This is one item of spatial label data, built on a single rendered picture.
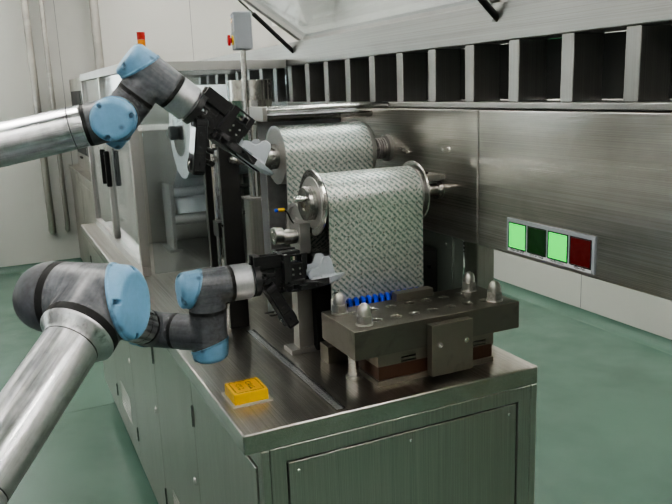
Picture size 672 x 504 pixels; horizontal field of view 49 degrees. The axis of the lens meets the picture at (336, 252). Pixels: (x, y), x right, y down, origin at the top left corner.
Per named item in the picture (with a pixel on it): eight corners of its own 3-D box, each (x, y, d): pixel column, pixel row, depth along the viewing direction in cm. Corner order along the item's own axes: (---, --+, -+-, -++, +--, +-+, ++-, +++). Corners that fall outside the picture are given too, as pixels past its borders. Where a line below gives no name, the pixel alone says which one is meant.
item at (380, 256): (331, 307, 162) (328, 225, 158) (422, 292, 172) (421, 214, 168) (332, 308, 162) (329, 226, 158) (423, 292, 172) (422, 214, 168)
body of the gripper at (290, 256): (310, 252, 153) (255, 260, 148) (312, 292, 155) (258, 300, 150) (296, 246, 160) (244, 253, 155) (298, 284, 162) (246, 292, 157)
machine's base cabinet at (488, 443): (105, 397, 374) (86, 232, 355) (227, 372, 400) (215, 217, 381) (281, 837, 150) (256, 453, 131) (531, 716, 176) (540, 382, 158)
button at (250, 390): (224, 394, 148) (223, 383, 147) (257, 387, 151) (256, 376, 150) (235, 407, 142) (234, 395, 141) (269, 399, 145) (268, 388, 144)
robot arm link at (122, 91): (80, 129, 134) (116, 80, 133) (87, 126, 144) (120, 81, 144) (117, 155, 136) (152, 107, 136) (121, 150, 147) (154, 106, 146)
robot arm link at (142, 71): (110, 73, 142) (136, 38, 142) (157, 108, 147) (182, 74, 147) (113, 77, 135) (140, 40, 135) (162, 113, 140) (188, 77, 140)
